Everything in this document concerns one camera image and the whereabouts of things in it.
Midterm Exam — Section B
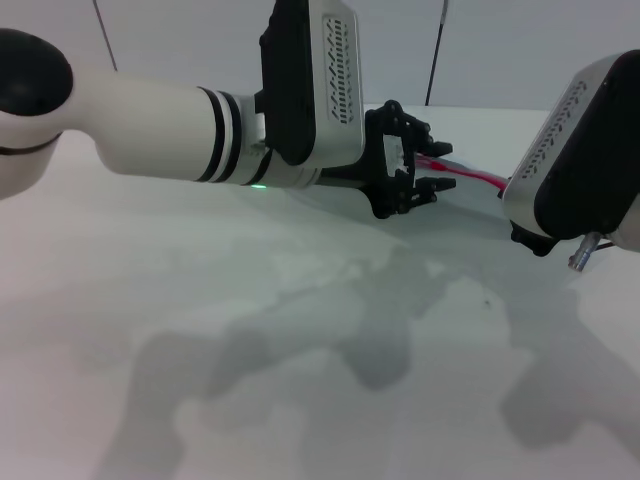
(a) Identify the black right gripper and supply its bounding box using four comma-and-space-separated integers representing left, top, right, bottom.
509, 223, 559, 258

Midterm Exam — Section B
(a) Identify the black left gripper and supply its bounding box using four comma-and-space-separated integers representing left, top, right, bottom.
319, 99, 458, 221

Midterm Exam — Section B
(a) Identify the clear document bag red zipper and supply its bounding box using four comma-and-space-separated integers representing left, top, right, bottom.
369, 152, 516, 236

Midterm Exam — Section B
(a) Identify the silver cable connector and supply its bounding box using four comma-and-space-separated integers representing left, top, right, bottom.
566, 231, 602, 272

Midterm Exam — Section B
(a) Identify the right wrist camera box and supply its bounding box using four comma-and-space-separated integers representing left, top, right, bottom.
501, 48, 640, 246

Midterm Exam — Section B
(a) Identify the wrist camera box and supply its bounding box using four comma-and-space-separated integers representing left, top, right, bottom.
501, 48, 640, 246
254, 0, 367, 169

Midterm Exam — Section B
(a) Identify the black hanging cable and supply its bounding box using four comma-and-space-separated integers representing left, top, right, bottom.
424, 0, 451, 107

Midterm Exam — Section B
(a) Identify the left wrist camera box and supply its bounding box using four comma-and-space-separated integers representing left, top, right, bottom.
254, 0, 367, 169

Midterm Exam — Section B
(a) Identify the thin grey hanging cable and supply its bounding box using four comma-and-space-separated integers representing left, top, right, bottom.
92, 0, 119, 72

